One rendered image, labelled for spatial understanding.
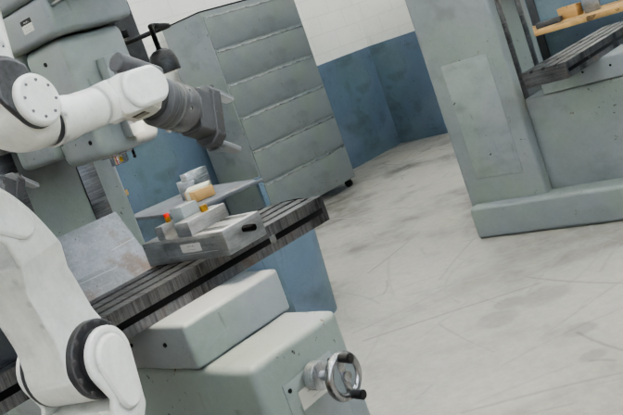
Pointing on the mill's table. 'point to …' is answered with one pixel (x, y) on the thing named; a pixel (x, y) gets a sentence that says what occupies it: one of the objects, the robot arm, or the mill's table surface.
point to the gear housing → (65, 16)
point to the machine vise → (203, 240)
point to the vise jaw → (201, 220)
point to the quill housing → (62, 63)
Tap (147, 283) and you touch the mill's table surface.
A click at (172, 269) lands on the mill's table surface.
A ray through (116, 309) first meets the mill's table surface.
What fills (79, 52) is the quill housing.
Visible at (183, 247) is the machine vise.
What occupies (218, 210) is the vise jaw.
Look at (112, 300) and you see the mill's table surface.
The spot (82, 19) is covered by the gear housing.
